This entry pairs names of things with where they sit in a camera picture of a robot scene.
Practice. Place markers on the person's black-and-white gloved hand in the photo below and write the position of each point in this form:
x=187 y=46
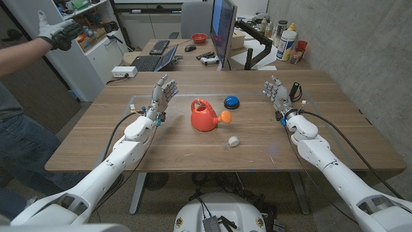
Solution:
x=59 y=33

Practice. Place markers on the black computer mouse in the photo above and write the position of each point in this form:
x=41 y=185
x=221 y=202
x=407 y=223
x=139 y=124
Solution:
x=190 y=48

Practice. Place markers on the black cylindrical device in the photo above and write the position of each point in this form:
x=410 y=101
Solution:
x=294 y=90

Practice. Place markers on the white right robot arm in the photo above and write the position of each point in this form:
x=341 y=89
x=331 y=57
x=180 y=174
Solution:
x=338 y=180

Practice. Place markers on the white shelf cabinet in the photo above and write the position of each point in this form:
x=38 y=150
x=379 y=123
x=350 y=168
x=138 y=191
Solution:
x=93 y=67

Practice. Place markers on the white paper sheets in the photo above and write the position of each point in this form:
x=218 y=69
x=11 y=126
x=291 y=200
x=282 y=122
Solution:
x=244 y=56

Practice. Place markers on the white game controller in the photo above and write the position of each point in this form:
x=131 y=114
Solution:
x=209 y=60

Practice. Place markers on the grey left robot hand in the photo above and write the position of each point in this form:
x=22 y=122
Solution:
x=160 y=96

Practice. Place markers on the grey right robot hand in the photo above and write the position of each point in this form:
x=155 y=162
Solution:
x=281 y=96

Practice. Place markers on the black keyboard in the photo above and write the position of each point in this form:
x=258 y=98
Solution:
x=159 y=47

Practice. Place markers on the white wipes canister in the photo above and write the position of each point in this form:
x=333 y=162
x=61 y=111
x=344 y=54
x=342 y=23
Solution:
x=286 y=45

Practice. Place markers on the red cup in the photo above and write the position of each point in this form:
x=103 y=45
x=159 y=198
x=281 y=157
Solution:
x=302 y=45

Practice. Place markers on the person's bare forearm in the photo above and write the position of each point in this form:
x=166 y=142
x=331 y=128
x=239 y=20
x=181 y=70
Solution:
x=19 y=58

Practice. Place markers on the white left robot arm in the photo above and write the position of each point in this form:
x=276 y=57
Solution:
x=106 y=170

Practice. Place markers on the jar with black lid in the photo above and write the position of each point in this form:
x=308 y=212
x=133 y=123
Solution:
x=280 y=30

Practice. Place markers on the person's body in jeans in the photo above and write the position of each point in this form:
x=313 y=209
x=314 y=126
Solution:
x=22 y=148

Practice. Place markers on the silver heatsink module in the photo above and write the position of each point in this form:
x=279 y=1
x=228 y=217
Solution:
x=211 y=224

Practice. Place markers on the orange watering can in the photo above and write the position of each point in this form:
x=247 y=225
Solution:
x=202 y=120

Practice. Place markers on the clear drinking glass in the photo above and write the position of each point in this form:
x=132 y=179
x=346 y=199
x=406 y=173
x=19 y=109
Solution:
x=296 y=55

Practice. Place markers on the computer monitor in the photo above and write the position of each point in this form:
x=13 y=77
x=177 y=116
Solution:
x=222 y=29

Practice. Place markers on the red bowl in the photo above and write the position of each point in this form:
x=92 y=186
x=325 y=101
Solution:
x=199 y=38

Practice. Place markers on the white power strip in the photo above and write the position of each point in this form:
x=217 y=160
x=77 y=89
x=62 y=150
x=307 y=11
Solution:
x=124 y=71

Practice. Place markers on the black remote control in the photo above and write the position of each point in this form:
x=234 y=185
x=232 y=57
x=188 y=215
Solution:
x=205 y=55

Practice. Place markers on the small pale bottle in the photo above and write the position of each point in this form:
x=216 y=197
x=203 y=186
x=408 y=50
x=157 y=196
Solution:
x=264 y=24

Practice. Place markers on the cardboard box with clutter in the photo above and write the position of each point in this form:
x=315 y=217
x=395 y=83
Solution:
x=93 y=40

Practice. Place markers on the tan cardboard box on floor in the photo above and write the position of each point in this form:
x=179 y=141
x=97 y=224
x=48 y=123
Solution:
x=130 y=58

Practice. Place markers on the open black laptop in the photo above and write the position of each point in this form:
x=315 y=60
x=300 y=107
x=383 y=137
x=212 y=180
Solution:
x=148 y=62

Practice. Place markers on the white tape roll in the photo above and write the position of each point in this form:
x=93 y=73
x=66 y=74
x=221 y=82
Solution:
x=234 y=141

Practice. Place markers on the yellow-capped bottle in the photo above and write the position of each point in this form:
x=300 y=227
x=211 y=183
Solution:
x=292 y=27

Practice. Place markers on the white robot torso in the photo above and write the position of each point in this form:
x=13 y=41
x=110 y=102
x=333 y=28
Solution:
x=225 y=206

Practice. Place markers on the blue push button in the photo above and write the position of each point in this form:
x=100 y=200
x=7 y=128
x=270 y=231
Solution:
x=231 y=101

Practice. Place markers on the small closed cardboard box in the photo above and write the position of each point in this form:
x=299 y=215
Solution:
x=238 y=39

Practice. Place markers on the grey office chair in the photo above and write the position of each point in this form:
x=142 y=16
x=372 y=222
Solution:
x=196 y=19

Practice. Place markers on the black round fan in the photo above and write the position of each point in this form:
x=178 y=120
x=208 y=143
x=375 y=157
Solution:
x=156 y=181

